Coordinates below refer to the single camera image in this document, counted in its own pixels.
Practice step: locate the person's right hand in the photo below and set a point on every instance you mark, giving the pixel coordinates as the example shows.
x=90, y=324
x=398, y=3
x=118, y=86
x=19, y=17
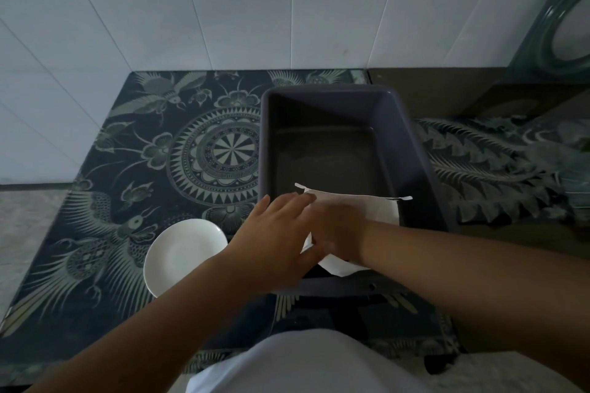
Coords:
x=339, y=234

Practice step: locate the person's left hand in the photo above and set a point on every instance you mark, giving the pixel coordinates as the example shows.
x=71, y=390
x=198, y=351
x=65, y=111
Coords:
x=267, y=250

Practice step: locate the person's right fingers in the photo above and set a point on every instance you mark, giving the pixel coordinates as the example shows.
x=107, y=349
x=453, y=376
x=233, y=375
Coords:
x=322, y=227

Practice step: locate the person's left thumb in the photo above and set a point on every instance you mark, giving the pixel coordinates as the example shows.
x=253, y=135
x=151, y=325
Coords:
x=315, y=257

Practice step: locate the white paper sheet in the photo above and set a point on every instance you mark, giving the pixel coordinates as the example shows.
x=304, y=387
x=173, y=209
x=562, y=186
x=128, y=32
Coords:
x=375, y=211

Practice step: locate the person's right forearm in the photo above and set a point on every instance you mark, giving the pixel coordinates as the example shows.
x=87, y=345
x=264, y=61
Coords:
x=484, y=286

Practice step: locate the person's left forearm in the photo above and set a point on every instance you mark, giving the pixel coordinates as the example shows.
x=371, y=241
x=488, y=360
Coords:
x=152, y=333

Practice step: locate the dark grey plastic tub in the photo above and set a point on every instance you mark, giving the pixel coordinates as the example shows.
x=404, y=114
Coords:
x=327, y=148

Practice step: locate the person's white shirt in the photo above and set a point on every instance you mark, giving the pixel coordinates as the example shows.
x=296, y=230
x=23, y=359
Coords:
x=322, y=365

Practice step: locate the white round plate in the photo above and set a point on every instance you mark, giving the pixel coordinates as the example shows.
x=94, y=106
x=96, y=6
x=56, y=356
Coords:
x=177, y=254

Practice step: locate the dark feather-patterned cloth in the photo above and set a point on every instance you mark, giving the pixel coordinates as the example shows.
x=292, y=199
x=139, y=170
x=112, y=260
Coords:
x=498, y=167

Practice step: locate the dark bird-patterned tablecloth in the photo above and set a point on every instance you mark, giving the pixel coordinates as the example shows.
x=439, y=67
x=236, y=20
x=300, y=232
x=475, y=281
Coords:
x=152, y=153

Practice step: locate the green appliance with round window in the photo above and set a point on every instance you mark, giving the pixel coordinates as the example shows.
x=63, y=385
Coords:
x=553, y=19

